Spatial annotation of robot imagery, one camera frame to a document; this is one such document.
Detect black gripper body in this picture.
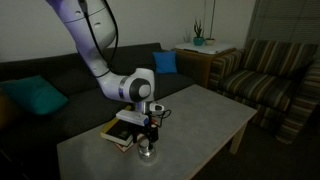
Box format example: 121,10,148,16
132,113,160,141

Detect silver round tin lid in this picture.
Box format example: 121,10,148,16
138,139,157,153

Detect silver round tin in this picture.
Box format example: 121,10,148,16
138,143,158,162

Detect black book with yellow spine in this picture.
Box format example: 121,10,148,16
99,105,148,148

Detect grey wooden coffee table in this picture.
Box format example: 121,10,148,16
56,83,258,180

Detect blue cushion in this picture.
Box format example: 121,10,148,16
152,50,178,75

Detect dark grey sofa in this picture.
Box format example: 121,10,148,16
0,42,198,180

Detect brown wooden side table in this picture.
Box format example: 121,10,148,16
173,46,238,90

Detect plant in teal pot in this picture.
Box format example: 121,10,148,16
192,18,206,47

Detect plant in white pot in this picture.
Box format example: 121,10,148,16
203,0,217,47

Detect teal cushion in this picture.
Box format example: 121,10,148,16
0,75,70,116

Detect striped armchair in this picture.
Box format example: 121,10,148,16
208,38,320,145

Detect window blinds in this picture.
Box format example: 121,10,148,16
245,0,320,51

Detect black camera cable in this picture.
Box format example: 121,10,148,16
153,108,173,130

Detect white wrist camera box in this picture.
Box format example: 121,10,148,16
115,109,150,127

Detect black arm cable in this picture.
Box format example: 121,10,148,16
78,0,120,80

